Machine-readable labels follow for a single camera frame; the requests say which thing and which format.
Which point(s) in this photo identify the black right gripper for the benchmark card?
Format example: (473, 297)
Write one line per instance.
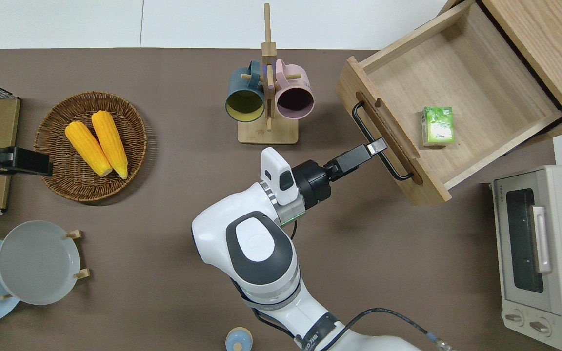
(349, 161)

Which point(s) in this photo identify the light wooden drawer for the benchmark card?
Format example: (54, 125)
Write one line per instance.
(461, 78)

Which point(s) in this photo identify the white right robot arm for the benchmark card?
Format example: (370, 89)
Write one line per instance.
(256, 253)

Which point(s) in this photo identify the brown wicker basket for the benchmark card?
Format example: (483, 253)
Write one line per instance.
(59, 168)

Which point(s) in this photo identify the yellow corn cob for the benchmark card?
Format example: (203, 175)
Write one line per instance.
(87, 147)
(110, 143)

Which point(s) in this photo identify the grey plate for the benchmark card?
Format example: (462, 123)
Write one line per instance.
(37, 263)

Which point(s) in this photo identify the pink mug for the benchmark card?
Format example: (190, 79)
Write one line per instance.
(296, 80)

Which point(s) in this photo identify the wooden mug tree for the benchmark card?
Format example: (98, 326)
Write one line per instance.
(267, 131)

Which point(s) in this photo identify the wooden plate rack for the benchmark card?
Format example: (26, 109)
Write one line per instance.
(82, 273)

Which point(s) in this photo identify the dark teal mug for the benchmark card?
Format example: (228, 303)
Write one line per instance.
(239, 85)

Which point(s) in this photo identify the small blue lidded jar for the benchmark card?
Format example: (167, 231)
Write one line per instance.
(238, 339)

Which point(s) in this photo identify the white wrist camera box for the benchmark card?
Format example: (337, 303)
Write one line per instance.
(278, 175)

